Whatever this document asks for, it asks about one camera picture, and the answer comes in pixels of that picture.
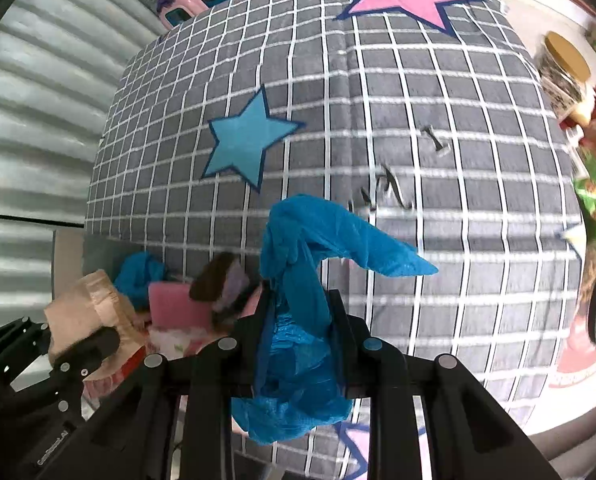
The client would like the pink tissue pack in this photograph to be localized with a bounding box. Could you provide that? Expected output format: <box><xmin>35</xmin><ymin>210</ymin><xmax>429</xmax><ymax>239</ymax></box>
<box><xmin>83</xmin><ymin>326</ymin><xmax>218</xmax><ymax>408</ymax></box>

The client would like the beige cloth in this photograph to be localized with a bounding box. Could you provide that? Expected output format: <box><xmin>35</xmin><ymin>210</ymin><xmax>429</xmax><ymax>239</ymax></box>
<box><xmin>44</xmin><ymin>270</ymin><xmax>147</xmax><ymax>379</ymax></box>

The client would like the blue crinkled cloth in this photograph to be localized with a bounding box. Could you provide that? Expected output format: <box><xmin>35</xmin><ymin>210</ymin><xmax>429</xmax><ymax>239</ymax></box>
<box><xmin>232</xmin><ymin>194</ymin><xmax>438</xmax><ymax>444</ymax></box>

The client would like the pink sponge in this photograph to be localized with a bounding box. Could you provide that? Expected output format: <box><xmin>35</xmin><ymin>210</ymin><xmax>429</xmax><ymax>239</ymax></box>
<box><xmin>148</xmin><ymin>282</ymin><xmax>211</xmax><ymax>330</ymax></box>

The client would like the grey checked star bedsheet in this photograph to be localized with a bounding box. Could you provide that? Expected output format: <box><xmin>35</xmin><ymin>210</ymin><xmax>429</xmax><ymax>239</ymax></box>
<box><xmin>85</xmin><ymin>0</ymin><xmax>581</xmax><ymax>427</ymax></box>

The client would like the pale green curtain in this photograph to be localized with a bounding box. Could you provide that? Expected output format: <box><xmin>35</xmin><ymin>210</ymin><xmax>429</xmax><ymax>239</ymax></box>
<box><xmin>0</xmin><ymin>0</ymin><xmax>164</xmax><ymax>326</ymax></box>

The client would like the jar with wooden lid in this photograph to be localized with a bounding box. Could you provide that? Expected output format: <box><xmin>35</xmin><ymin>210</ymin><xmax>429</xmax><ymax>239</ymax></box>
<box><xmin>534</xmin><ymin>30</ymin><xmax>591</xmax><ymax>124</ymax></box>

